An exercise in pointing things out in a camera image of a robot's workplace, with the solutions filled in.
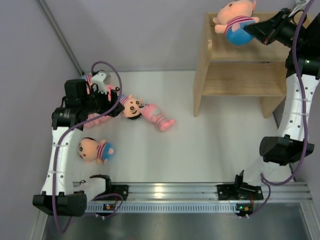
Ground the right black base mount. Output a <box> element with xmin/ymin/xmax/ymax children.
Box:
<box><xmin>217</xmin><ymin>183</ymin><xmax>264</xmax><ymax>201</ymax></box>

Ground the boy doll back corner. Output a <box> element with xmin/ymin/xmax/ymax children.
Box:
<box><xmin>81</xmin><ymin>73</ymin><xmax>93</xmax><ymax>86</ymax></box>

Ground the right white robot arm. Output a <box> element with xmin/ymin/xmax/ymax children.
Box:
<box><xmin>233</xmin><ymin>8</ymin><xmax>320</xmax><ymax>199</ymax></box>

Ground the boy doll near left base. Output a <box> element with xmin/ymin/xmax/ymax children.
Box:
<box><xmin>77</xmin><ymin>137</ymin><xmax>115</xmax><ymax>165</ymax></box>

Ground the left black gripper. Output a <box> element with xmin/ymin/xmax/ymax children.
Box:
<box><xmin>80</xmin><ymin>85</ymin><xmax>124</xmax><ymax>118</ymax></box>

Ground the pink striped plush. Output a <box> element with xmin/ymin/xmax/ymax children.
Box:
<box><xmin>139</xmin><ymin>103</ymin><xmax>176</xmax><ymax>132</ymax></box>
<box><xmin>105</xmin><ymin>84</ymin><xmax>120</xmax><ymax>95</ymax></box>
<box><xmin>83</xmin><ymin>113</ymin><xmax>111</xmax><ymax>129</ymax></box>

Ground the boy doll shelved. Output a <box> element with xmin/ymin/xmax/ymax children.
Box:
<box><xmin>212</xmin><ymin>0</ymin><xmax>260</xmax><ymax>46</ymax></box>
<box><xmin>119</xmin><ymin>94</ymin><xmax>144</xmax><ymax>120</ymax></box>

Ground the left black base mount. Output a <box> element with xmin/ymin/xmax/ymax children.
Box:
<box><xmin>93</xmin><ymin>184</ymin><xmax>129</xmax><ymax>201</ymax></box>

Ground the pink striped plush centre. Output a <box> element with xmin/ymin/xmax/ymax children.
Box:
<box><xmin>139</xmin><ymin>103</ymin><xmax>176</xmax><ymax>132</ymax></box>

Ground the pink striped plush lower left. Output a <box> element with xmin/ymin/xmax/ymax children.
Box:
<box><xmin>83</xmin><ymin>113</ymin><xmax>111</xmax><ymax>129</ymax></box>

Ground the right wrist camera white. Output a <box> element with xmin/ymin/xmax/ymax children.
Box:
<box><xmin>289</xmin><ymin>0</ymin><xmax>310</xmax><ymax>17</ymax></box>

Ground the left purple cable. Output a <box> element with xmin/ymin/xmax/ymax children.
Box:
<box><xmin>52</xmin><ymin>60</ymin><xmax>124</xmax><ymax>234</ymax></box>

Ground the purple cable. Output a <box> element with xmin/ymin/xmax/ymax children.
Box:
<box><xmin>52</xmin><ymin>60</ymin><xmax>124</xmax><ymax>234</ymax></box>
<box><xmin>249</xmin><ymin>0</ymin><xmax>316</xmax><ymax>218</ymax></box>

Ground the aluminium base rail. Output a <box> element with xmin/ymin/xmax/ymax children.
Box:
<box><xmin>85</xmin><ymin>182</ymin><xmax>316</xmax><ymax>215</ymax></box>

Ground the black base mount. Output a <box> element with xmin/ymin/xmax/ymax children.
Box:
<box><xmin>93</xmin><ymin>184</ymin><xmax>129</xmax><ymax>201</ymax></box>
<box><xmin>217</xmin><ymin>183</ymin><xmax>264</xmax><ymax>201</ymax></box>

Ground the wooden two-tier shelf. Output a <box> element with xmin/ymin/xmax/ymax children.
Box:
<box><xmin>193</xmin><ymin>12</ymin><xmax>289</xmax><ymax>118</ymax></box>

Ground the pink striped plush upper left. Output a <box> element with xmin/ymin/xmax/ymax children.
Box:
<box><xmin>105</xmin><ymin>84</ymin><xmax>120</xmax><ymax>95</ymax></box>

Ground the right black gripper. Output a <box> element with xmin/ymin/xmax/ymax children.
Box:
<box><xmin>243</xmin><ymin>7</ymin><xmax>307</xmax><ymax>49</ymax></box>

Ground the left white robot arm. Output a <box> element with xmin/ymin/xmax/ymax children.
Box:
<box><xmin>32</xmin><ymin>79</ymin><xmax>124</xmax><ymax>217</ymax></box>

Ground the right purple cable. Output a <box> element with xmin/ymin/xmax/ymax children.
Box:
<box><xmin>249</xmin><ymin>0</ymin><xmax>316</xmax><ymax>218</ymax></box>

